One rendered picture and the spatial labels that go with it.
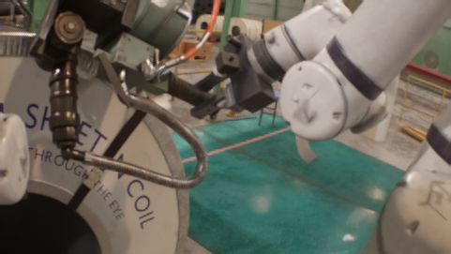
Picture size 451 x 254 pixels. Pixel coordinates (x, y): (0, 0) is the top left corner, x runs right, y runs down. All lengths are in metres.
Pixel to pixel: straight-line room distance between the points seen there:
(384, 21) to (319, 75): 0.10
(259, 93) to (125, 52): 0.22
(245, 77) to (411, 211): 0.37
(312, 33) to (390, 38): 0.21
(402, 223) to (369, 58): 0.17
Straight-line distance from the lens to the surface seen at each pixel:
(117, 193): 0.81
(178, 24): 0.55
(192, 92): 0.58
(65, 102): 0.47
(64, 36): 0.46
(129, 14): 0.50
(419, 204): 0.30
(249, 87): 0.53
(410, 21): 0.32
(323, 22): 0.49
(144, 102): 0.48
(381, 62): 0.32
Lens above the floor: 1.39
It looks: 20 degrees down
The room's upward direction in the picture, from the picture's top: 8 degrees clockwise
